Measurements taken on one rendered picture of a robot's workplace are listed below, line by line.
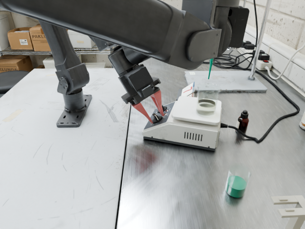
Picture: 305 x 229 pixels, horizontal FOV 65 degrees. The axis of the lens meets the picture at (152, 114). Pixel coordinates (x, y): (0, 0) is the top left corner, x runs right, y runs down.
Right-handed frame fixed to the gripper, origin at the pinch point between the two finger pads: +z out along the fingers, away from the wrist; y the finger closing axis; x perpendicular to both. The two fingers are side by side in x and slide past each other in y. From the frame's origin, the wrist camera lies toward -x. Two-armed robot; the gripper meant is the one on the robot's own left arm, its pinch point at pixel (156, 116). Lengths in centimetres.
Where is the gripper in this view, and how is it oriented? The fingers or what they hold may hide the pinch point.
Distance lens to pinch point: 63.6
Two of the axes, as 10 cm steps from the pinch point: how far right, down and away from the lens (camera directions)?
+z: 4.9, 8.2, 3.0
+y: 8.4, -5.4, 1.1
